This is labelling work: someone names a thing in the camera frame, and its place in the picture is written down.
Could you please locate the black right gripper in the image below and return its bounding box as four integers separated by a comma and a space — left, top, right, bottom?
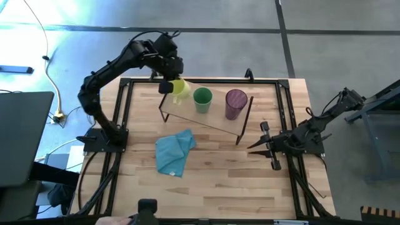
246, 121, 294, 171

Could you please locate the yellow-green mug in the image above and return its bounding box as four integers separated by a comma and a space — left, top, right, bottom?
168, 78, 192, 106

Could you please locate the green plastic cup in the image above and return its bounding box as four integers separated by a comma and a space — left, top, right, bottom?
192, 86, 214, 114

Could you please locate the purple translucent tumbler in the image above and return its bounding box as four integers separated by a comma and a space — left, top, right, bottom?
224, 88, 249, 121

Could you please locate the wooden shelf with black legs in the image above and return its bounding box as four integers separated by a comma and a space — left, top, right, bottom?
157, 77, 255, 146

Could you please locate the teal microfibre cloth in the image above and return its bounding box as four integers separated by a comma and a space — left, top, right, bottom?
154, 128, 198, 179

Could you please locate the blue metal cart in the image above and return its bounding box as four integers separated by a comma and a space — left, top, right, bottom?
344, 79, 400, 183

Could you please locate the yellow power strip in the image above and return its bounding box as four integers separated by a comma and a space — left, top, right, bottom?
52, 110, 67, 123

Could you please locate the black handheld device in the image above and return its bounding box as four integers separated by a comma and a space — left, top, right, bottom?
130, 198, 160, 225

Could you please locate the orange black striped block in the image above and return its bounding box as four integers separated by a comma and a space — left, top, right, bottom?
360, 205, 400, 225

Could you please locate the flat black bar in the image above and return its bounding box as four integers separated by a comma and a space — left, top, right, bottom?
0, 64, 35, 75

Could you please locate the person's hand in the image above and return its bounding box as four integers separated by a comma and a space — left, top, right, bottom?
94, 216, 134, 225

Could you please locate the grey desk top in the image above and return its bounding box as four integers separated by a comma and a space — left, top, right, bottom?
0, 91, 56, 188

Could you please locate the black bag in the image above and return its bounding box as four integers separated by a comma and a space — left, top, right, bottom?
46, 183, 76, 209

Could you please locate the black metal table frame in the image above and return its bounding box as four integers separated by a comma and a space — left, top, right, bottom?
69, 76, 338, 225

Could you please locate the silver bracket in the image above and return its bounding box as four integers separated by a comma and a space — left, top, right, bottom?
274, 219, 309, 225

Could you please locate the yellow power cable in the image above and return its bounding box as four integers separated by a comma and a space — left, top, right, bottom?
22, 0, 64, 117

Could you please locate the white cable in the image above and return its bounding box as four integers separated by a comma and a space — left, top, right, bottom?
33, 138, 79, 163

